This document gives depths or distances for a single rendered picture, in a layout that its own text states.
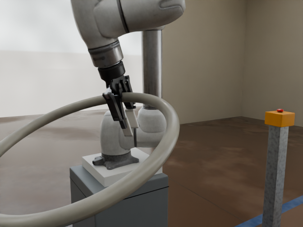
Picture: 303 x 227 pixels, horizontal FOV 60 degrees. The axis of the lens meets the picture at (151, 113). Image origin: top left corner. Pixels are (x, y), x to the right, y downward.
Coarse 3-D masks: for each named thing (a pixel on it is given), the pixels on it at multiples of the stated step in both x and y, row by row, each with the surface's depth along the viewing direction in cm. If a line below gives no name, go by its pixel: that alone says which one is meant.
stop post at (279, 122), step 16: (272, 112) 160; (288, 112) 160; (272, 128) 161; (288, 128) 160; (272, 144) 162; (272, 160) 163; (272, 176) 164; (272, 192) 165; (272, 208) 166; (272, 224) 167
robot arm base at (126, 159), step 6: (102, 156) 135; (108, 156) 132; (114, 156) 131; (120, 156) 132; (126, 156) 134; (132, 156) 139; (96, 162) 132; (102, 162) 133; (108, 162) 132; (114, 162) 131; (120, 162) 132; (126, 162) 133; (132, 162) 135; (108, 168) 128; (114, 168) 129
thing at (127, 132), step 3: (126, 117) 80; (126, 120) 80; (126, 123) 81; (129, 126) 81; (123, 129) 83; (126, 129) 82; (129, 129) 82; (123, 132) 83; (126, 132) 83; (129, 132) 82; (132, 132) 83; (126, 135) 83; (129, 135) 83; (132, 135) 83
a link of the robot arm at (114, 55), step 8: (96, 48) 69; (104, 48) 69; (112, 48) 70; (120, 48) 73; (96, 56) 70; (104, 56) 70; (112, 56) 70; (120, 56) 72; (96, 64) 72; (104, 64) 71; (112, 64) 71
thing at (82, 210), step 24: (96, 96) 81; (144, 96) 73; (48, 120) 78; (168, 120) 58; (0, 144) 68; (168, 144) 50; (144, 168) 45; (120, 192) 42; (0, 216) 43; (24, 216) 41; (48, 216) 40; (72, 216) 40
